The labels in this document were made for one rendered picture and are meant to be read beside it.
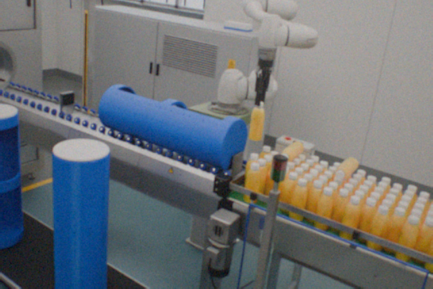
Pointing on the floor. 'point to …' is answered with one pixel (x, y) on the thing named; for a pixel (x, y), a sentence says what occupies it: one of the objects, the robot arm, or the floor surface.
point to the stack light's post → (266, 239)
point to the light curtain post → (88, 50)
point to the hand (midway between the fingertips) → (260, 98)
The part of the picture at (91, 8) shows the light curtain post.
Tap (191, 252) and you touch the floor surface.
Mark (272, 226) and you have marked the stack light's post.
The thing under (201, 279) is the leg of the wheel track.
